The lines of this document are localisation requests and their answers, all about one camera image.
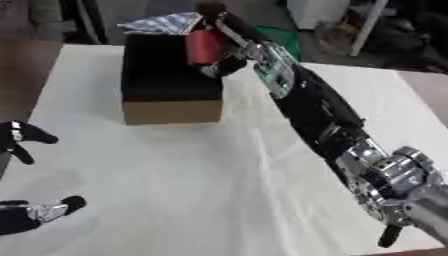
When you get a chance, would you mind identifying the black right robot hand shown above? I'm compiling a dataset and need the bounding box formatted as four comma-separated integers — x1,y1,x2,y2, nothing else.
194,1,268,80

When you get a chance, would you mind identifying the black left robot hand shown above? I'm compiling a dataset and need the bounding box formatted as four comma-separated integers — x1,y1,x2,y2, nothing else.
0,120,90,236

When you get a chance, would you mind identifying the red cylindrical can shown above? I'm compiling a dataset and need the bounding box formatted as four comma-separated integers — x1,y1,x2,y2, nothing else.
185,28,233,66

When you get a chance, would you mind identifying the cardboard box with black inside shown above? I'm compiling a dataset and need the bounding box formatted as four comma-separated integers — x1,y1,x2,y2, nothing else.
119,32,226,126

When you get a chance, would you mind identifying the green bag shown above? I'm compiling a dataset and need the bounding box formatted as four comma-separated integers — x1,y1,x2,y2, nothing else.
253,25,305,62

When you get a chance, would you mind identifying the white cabinet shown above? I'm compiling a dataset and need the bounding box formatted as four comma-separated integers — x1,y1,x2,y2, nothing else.
283,0,354,31

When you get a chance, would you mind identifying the blue white patterned packet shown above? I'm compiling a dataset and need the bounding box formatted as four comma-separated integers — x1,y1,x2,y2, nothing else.
115,12,205,36

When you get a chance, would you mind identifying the white post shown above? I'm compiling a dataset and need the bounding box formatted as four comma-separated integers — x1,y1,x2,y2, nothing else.
348,0,391,57

